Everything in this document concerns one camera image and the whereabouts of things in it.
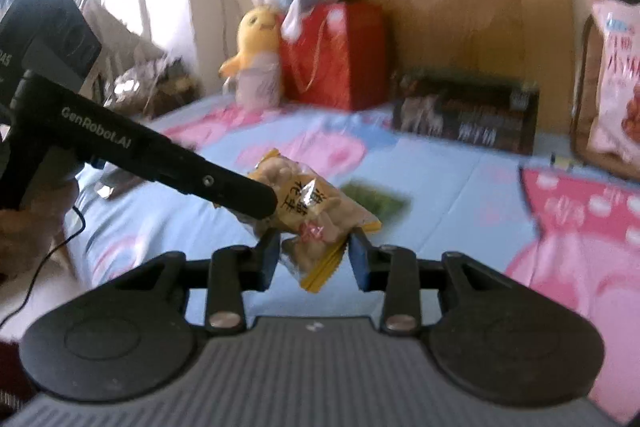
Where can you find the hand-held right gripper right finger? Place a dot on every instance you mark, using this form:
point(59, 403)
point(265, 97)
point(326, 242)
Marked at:
point(357, 259)

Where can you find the yellow duck plush toy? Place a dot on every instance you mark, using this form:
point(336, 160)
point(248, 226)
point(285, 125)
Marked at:
point(255, 42)

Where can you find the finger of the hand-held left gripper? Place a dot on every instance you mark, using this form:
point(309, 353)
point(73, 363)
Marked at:
point(230, 187)

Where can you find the person's left hand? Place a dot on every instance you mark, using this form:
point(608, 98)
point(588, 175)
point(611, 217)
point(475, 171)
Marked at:
point(35, 237)

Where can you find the silver foil packet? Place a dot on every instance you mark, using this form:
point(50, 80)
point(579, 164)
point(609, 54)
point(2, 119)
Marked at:
point(115, 187)

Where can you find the brown metal frame chair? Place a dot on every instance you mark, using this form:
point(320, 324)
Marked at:
point(579, 142)

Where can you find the black printed box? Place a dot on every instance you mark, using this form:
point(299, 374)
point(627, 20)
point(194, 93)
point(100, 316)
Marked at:
point(465, 112)

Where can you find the red gift bag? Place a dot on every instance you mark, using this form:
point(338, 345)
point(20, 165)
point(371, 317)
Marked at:
point(345, 57)

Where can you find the white walnut snack bag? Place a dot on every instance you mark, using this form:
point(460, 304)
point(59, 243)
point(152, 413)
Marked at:
point(617, 97)

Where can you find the blue and pink printed blanket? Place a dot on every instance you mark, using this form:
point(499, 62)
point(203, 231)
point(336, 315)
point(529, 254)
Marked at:
point(450, 187)

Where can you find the yellow peanut snack packet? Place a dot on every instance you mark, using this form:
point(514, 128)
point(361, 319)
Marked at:
point(300, 197)

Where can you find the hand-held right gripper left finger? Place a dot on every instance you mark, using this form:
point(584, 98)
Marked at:
point(270, 258)

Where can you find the dark green snack packet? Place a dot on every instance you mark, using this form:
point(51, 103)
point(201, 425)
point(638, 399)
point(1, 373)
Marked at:
point(380, 199)

